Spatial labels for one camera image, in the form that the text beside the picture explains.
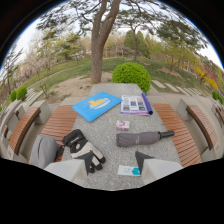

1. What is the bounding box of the small purple white box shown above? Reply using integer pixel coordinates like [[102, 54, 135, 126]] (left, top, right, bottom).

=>
[[115, 119, 131, 132]]

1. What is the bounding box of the open purple booklet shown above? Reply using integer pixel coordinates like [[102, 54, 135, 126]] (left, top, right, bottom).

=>
[[119, 92, 154, 117]]

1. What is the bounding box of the grey backpack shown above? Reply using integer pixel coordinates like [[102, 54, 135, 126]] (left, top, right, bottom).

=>
[[29, 134, 65, 170]]

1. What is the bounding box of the blue folder with duck illustration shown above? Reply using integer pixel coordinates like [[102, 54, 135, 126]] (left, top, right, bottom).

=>
[[71, 91, 123, 123]]

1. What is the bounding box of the small round green shrub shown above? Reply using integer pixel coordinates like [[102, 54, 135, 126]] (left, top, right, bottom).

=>
[[9, 89, 18, 103], [15, 85, 28, 102]]

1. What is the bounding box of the folded grey umbrella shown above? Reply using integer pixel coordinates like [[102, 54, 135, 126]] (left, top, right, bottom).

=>
[[115, 130, 176, 148]]

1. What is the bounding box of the large tree trunk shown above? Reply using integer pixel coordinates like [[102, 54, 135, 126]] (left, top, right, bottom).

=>
[[89, 0, 122, 85]]

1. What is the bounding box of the white teal card packet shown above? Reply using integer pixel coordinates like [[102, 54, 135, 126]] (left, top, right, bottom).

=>
[[117, 164, 142, 177]]

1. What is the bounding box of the black and white glove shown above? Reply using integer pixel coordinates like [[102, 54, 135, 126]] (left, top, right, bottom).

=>
[[61, 128, 107, 175]]

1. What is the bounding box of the wooden slat bench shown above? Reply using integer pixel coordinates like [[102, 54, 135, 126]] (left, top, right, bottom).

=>
[[152, 103, 224, 169], [2, 104, 80, 164]]

